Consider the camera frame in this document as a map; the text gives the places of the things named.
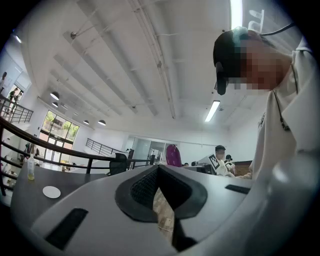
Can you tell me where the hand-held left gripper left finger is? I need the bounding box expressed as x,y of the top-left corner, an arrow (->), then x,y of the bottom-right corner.
31,164 -> 180,256

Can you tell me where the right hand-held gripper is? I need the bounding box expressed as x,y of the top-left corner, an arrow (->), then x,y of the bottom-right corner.
191,153 -> 228,176

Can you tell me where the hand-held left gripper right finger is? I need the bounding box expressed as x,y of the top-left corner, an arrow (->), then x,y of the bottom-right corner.
157,164 -> 253,256

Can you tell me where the purple eggplant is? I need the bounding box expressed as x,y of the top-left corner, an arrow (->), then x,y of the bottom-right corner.
165,144 -> 183,167

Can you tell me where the dark grey table top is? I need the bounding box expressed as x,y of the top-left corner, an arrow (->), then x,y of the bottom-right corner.
10,163 -> 111,222

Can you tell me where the long ceiling tube light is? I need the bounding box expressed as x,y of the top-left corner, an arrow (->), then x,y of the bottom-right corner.
229,0 -> 244,30
204,99 -> 221,123

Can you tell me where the white round plate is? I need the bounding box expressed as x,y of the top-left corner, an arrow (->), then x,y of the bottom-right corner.
42,185 -> 62,200

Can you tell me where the black mesh office chair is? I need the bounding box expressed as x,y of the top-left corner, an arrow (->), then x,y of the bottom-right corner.
107,152 -> 128,177

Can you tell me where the person's beige sweatshirt torso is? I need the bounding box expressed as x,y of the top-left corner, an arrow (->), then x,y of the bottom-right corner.
249,37 -> 320,182

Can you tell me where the black stair railing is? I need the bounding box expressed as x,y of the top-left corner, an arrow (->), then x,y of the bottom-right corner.
86,137 -> 126,156

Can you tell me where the clear drink bottle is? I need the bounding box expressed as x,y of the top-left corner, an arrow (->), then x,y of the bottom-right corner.
26,154 -> 36,181

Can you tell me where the black metal railing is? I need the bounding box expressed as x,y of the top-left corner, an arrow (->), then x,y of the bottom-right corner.
0,117 -> 156,198

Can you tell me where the large framed window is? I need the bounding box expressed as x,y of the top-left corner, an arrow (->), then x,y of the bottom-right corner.
39,109 -> 80,164

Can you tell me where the person's head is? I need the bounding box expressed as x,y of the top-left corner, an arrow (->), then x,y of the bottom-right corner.
234,29 -> 294,91

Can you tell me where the black mezzanine railing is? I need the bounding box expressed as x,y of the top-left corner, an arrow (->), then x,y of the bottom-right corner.
0,96 -> 35,125

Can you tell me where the glass partition wall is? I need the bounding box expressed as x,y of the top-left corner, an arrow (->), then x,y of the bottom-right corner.
131,136 -> 177,166

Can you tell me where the black neck cord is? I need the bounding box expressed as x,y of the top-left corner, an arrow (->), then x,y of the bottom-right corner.
271,64 -> 300,132

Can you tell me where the black head-worn camera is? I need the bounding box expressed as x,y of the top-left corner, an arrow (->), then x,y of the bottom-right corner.
215,61 -> 230,96

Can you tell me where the black headset cable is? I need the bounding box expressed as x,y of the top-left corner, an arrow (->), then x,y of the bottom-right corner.
259,22 -> 296,37

